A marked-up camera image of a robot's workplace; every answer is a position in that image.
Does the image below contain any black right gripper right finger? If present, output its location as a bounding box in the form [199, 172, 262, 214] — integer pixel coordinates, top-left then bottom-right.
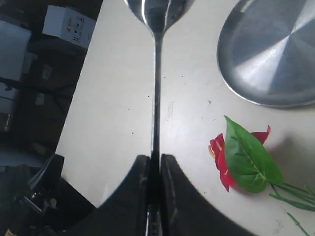
[160, 154, 249, 236]

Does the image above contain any artificial red anthurium flower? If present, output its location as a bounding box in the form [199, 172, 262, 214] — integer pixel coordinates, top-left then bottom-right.
[208, 117, 315, 236]

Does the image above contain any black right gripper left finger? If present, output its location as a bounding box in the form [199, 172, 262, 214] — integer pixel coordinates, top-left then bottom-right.
[64, 155, 150, 236]

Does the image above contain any white cardboard box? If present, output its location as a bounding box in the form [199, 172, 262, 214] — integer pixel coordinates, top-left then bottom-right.
[42, 5, 96, 49]

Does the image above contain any round steel plate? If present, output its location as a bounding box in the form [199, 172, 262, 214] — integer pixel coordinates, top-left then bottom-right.
[217, 0, 315, 108]

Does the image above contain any small steel spoon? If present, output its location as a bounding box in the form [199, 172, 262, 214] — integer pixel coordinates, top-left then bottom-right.
[125, 0, 194, 236]

